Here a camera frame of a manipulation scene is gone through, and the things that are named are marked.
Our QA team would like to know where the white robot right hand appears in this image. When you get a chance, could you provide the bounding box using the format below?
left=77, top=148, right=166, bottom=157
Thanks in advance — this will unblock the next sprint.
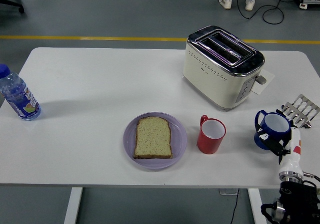
left=255, top=108, right=304, bottom=176

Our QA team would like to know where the blue enamel cup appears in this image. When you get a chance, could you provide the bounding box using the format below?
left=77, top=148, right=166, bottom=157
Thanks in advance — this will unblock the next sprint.
left=254, top=110, right=293, bottom=150

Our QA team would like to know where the red enamel cup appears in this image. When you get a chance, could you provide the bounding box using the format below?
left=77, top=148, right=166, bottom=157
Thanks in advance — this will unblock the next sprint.
left=196, top=114, right=227, bottom=155

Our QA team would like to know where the slice of bread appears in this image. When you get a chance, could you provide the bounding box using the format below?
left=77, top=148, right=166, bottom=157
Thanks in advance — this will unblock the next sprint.
left=133, top=116, right=174, bottom=160

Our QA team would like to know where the silver metal toast rack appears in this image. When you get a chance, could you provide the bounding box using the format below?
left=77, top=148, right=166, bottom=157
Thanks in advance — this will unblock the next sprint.
left=280, top=94, right=320, bottom=129

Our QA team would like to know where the white table leg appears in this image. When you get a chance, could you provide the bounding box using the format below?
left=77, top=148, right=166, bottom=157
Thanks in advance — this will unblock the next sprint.
left=247, top=188, right=268, bottom=224
left=63, top=187, right=84, bottom=224

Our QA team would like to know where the grey socket box under table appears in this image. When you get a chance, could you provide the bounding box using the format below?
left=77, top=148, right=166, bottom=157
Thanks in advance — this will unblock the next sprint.
left=219, top=188, right=240, bottom=196

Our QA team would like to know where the white paper sheet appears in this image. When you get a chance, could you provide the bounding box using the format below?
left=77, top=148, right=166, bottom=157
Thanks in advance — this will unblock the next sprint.
left=251, top=68, right=276, bottom=96

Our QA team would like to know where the cream and chrome toaster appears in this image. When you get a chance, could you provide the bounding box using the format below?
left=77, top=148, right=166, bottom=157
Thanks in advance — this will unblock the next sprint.
left=182, top=25, right=268, bottom=112

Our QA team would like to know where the purple round plate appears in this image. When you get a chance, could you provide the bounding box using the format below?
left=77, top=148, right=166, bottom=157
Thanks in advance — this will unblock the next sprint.
left=123, top=111, right=188, bottom=170

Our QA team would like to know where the plastic bottle with blue cap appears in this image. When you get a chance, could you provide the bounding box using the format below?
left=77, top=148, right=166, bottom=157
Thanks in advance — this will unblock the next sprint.
left=0, top=63, right=42, bottom=121

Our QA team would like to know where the black cable under table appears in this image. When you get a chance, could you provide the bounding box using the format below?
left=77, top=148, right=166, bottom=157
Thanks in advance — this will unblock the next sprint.
left=229, top=188, right=241, bottom=224

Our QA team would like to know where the black floor cable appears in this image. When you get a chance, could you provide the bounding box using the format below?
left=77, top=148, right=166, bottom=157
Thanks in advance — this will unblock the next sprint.
left=234, top=0, right=305, bottom=25

